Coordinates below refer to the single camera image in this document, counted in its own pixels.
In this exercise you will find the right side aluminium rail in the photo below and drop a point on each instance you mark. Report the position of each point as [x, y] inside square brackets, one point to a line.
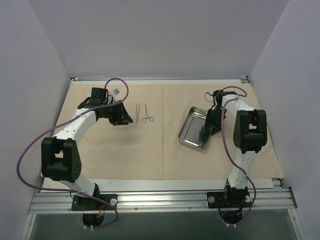
[273, 194]

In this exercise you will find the steel surgical scissors forceps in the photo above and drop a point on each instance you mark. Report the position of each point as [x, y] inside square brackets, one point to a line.
[147, 117]

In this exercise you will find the back aluminium rail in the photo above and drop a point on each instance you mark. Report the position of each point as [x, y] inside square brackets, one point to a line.
[156, 78]

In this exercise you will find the beige cloth surgical kit wrap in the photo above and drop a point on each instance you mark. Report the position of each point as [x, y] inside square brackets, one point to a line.
[151, 150]

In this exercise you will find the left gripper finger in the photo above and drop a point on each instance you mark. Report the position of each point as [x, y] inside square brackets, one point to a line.
[120, 123]
[125, 117]

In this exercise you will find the front aluminium rail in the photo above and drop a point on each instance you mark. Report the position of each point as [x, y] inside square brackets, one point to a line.
[127, 202]

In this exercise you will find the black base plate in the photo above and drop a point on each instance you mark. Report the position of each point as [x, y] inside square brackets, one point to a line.
[81, 203]
[229, 199]

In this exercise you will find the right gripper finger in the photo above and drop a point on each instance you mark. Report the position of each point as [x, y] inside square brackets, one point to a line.
[206, 129]
[214, 129]

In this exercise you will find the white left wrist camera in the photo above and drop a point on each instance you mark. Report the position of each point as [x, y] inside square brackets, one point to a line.
[114, 92]

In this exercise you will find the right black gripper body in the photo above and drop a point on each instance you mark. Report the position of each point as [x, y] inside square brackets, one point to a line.
[211, 120]

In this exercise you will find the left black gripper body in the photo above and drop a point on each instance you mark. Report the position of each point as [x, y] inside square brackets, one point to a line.
[118, 113]

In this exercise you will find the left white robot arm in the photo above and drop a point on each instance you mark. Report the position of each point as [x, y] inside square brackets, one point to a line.
[60, 157]

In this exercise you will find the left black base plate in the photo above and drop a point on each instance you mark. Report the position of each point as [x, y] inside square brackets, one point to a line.
[81, 203]

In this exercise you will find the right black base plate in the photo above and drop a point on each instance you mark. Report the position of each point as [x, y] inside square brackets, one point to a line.
[229, 199]

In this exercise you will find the steel tweezers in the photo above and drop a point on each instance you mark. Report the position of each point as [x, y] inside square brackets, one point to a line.
[137, 112]

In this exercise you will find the stainless steel instrument tray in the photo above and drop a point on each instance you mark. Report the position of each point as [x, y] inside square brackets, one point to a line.
[193, 133]

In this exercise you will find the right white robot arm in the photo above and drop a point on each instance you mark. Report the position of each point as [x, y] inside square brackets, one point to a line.
[249, 133]

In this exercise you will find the aluminium rail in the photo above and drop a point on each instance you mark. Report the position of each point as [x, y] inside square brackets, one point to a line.
[156, 78]
[273, 194]
[127, 202]

